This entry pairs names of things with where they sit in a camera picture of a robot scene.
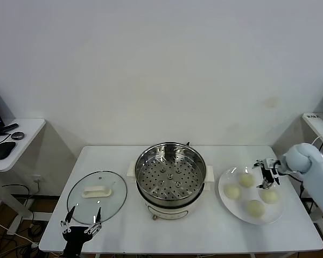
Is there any glass lid with white handle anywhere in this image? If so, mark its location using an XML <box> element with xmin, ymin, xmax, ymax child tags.
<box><xmin>66</xmin><ymin>170</ymin><xmax>128</xmax><ymax>225</ymax></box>

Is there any white side table with laptop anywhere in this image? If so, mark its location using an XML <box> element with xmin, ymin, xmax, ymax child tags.
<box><xmin>0</xmin><ymin>118</ymin><xmax>46</xmax><ymax>234</ymax></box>

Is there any white electric cooker base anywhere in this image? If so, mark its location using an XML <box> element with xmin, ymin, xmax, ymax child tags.
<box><xmin>126</xmin><ymin>161</ymin><xmax>215</xmax><ymax>221</ymax></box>

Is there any black floor cable loop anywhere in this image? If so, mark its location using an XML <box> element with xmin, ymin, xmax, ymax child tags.
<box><xmin>1</xmin><ymin>180</ymin><xmax>41</xmax><ymax>201</ymax></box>

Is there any white hanging cable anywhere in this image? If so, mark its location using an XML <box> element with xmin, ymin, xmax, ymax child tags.
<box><xmin>311</xmin><ymin>134</ymin><xmax>323</xmax><ymax>148</ymax></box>

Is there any white floor cable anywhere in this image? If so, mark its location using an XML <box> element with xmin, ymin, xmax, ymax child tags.
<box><xmin>0</xmin><ymin>217</ymin><xmax>40</xmax><ymax>247</ymax></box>

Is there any white side desk with label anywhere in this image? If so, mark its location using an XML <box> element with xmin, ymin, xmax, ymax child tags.
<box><xmin>301</xmin><ymin>111</ymin><xmax>323</xmax><ymax>240</ymax></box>

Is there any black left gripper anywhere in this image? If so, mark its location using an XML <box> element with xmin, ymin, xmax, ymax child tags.
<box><xmin>60</xmin><ymin>204</ymin><xmax>103</xmax><ymax>258</ymax></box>

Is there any stainless steel steamer basket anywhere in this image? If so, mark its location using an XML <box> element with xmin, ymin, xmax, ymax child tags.
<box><xmin>134</xmin><ymin>141</ymin><xmax>208</xmax><ymax>206</ymax></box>

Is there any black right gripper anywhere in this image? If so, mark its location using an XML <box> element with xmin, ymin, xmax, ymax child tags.
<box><xmin>256</xmin><ymin>165</ymin><xmax>281</xmax><ymax>189</ymax></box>

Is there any white round plate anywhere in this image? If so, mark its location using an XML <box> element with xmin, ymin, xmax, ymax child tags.
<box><xmin>217</xmin><ymin>166</ymin><xmax>286</xmax><ymax>225</ymax></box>

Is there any white steamed baozi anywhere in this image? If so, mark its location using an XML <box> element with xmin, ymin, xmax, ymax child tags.
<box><xmin>224</xmin><ymin>184</ymin><xmax>242</xmax><ymax>201</ymax></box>
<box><xmin>259</xmin><ymin>189</ymin><xmax>279</xmax><ymax>205</ymax></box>
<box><xmin>238</xmin><ymin>173</ymin><xmax>255</xmax><ymax>188</ymax></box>
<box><xmin>244</xmin><ymin>199</ymin><xmax>266</xmax><ymax>218</ymax></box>

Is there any black computer mouse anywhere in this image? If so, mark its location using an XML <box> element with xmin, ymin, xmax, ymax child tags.
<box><xmin>0</xmin><ymin>141</ymin><xmax>17</xmax><ymax>161</ymax></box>

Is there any black stick remote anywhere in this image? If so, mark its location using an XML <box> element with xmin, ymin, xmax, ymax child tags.
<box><xmin>0</xmin><ymin>123</ymin><xmax>19</xmax><ymax>133</ymax></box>

